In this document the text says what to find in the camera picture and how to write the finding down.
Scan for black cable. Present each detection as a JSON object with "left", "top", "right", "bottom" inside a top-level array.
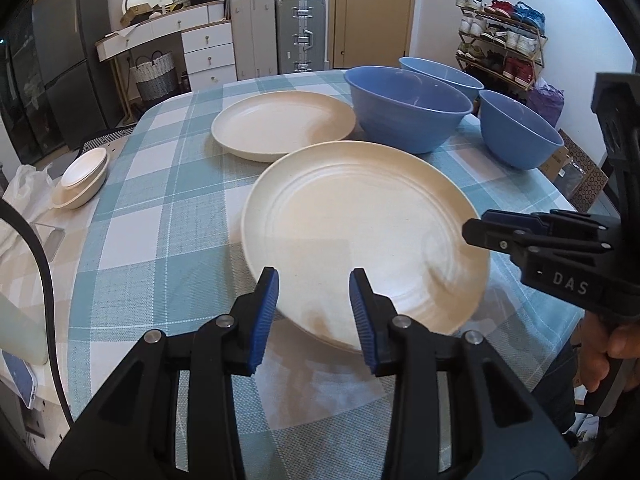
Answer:
[{"left": 0, "top": 200, "right": 76, "bottom": 421}]

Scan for rows of racked shoes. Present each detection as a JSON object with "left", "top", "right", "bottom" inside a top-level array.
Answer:
[{"left": 455, "top": 0, "right": 547, "bottom": 88}]

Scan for white vanity desk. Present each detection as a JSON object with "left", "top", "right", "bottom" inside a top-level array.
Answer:
[{"left": 95, "top": 2, "right": 238, "bottom": 121}]

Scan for gold metal shoe rack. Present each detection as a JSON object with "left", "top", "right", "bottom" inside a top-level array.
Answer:
[{"left": 455, "top": 0, "right": 548, "bottom": 91}]

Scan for small cream bowl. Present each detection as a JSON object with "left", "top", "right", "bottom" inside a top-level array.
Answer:
[
  {"left": 52, "top": 160, "right": 110, "bottom": 209},
  {"left": 61, "top": 147, "right": 109, "bottom": 190}
]

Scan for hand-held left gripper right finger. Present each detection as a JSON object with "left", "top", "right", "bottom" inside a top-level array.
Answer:
[{"left": 348, "top": 267, "right": 578, "bottom": 480}]

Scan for beige suitcase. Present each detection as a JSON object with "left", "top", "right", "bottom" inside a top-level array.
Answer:
[{"left": 230, "top": 0, "right": 278, "bottom": 81}]

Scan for purple bag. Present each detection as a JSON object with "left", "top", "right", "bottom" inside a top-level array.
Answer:
[{"left": 527, "top": 80, "right": 565, "bottom": 128}]

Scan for dark grey fridge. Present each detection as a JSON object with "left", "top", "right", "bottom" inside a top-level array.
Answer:
[{"left": 32, "top": 0, "right": 123, "bottom": 151}]

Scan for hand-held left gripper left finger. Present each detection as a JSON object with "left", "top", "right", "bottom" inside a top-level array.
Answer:
[{"left": 50, "top": 266, "right": 279, "bottom": 480}]

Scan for blue bowl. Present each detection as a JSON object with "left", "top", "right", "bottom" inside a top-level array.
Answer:
[
  {"left": 398, "top": 56, "right": 485, "bottom": 103},
  {"left": 478, "top": 89, "right": 566, "bottom": 171},
  {"left": 344, "top": 65, "right": 474, "bottom": 155}
]

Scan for teal checked tablecloth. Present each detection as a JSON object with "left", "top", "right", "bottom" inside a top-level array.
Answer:
[{"left": 70, "top": 69, "right": 586, "bottom": 480}]

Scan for tan wooden door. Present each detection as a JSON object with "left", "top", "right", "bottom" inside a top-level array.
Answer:
[{"left": 332, "top": 0, "right": 418, "bottom": 68}]

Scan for woven laundry basket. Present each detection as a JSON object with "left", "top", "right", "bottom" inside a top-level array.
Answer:
[{"left": 131, "top": 51, "right": 180, "bottom": 108}]

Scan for large cream plate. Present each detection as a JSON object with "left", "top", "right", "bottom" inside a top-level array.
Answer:
[{"left": 241, "top": 141, "right": 492, "bottom": 353}]

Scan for black white patterned rug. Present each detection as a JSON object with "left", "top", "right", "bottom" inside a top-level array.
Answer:
[{"left": 75, "top": 127, "right": 136, "bottom": 150}]

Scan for black glass cabinet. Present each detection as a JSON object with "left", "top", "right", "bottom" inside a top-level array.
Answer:
[{"left": 0, "top": 10, "right": 46, "bottom": 166}]

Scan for printed flat cardboard box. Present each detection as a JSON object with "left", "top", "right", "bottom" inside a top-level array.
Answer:
[{"left": 540, "top": 130, "right": 608, "bottom": 213}]

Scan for person's right hand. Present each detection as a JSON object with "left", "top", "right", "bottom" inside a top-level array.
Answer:
[{"left": 580, "top": 317, "right": 640, "bottom": 393}]

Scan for phone in blue case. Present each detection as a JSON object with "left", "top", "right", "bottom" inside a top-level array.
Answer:
[{"left": 0, "top": 350, "right": 38, "bottom": 411}]

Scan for white plastic bag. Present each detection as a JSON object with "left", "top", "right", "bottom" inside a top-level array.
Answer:
[{"left": 0, "top": 162, "right": 56, "bottom": 261}]

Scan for pale green box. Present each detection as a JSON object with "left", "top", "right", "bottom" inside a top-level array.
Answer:
[{"left": 0, "top": 290, "right": 51, "bottom": 366}]

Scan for silver suitcase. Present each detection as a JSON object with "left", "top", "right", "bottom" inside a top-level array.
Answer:
[{"left": 275, "top": 0, "right": 327, "bottom": 75}]

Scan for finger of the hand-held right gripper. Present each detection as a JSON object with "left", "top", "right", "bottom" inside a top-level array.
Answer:
[
  {"left": 462, "top": 219, "right": 613, "bottom": 256},
  {"left": 481, "top": 209, "right": 621, "bottom": 233}
]

